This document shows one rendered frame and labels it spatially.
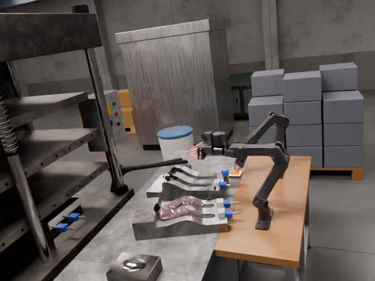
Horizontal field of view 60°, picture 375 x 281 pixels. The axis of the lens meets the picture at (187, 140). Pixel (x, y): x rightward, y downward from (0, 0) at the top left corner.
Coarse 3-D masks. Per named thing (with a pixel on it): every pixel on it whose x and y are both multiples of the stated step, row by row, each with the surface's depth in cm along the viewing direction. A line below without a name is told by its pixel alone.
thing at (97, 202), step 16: (80, 192) 246; (96, 192) 242; (112, 192) 238; (128, 192) 235; (96, 208) 219; (112, 208) 216; (96, 224) 199; (80, 240) 185; (0, 256) 181; (16, 256) 179; (32, 256) 177; (64, 256) 173; (0, 272) 168; (16, 272) 166; (32, 272) 164; (48, 272) 163
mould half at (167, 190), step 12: (156, 180) 230; (168, 180) 210; (192, 180) 216; (204, 180) 214; (228, 180) 221; (156, 192) 213; (168, 192) 210; (180, 192) 206; (192, 192) 204; (204, 192) 201; (216, 192) 198
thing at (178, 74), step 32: (128, 32) 485; (160, 32) 468; (192, 32) 451; (224, 32) 521; (128, 64) 506; (160, 64) 488; (192, 64) 470; (224, 64) 520; (160, 96) 506; (192, 96) 488; (224, 96) 518; (160, 128) 526; (224, 128) 517
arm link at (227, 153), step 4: (216, 132) 172; (220, 132) 171; (224, 132) 170; (216, 136) 168; (220, 136) 168; (224, 136) 167; (216, 140) 169; (220, 140) 169; (224, 140) 168; (216, 144) 170; (220, 144) 169; (224, 144) 168; (224, 152) 168; (228, 152) 166; (232, 152) 166; (228, 156) 167; (232, 156) 166
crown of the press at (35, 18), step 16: (0, 16) 139; (16, 16) 147; (32, 16) 156; (48, 16) 165; (64, 16) 176; (80, 16) 189; (96, 16) 203; (0, 32) 139; (16, 32) 147; (32, 32) 156; (48, 32) 165; (64, 32) 176; (80, 32) 188; (96, 32) 202; (0, 48) 139; (16, 48) 147; (32, 48) 155; (48, 48) 165; (64, 48) 176; (80, 48) 188
